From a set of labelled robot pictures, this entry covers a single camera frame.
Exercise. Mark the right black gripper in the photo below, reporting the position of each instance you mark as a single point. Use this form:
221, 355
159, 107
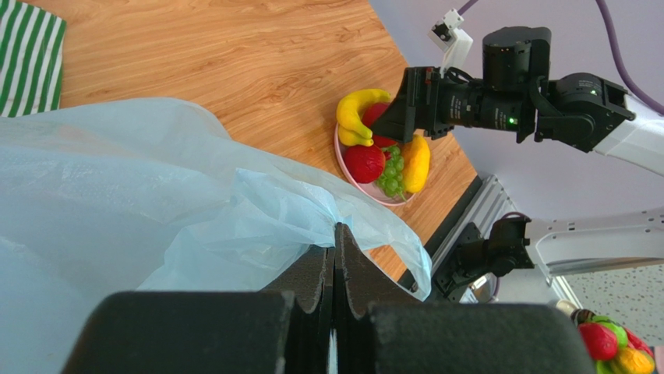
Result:
436, 103

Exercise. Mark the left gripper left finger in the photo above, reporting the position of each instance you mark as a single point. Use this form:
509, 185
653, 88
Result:
283, 328

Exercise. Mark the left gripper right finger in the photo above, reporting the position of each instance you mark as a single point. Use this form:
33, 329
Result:
381, 328

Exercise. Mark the yellow banana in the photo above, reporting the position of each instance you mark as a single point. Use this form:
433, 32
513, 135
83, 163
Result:
351, 130

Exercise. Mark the red peach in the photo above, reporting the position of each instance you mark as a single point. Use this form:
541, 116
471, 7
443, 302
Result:
364, 163

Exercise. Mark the light blue plastic bag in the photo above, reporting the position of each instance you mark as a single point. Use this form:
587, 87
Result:
153, 194

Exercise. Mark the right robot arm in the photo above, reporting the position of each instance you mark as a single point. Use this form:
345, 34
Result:
587, 113

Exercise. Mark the yellow mango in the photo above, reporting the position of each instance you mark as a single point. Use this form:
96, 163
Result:
417, 156

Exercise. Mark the green grapes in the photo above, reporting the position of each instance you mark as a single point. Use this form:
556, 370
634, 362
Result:
391, 180

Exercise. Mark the pink plate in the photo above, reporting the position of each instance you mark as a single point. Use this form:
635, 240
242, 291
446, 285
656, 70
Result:
372, 190

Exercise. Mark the fruit pile on floor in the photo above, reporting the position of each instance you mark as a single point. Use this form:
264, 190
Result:
612, 347

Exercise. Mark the green striped cloth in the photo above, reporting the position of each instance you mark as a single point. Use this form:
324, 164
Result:
32, 41

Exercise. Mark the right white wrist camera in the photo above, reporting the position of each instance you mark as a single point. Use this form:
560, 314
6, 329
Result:
454, 42

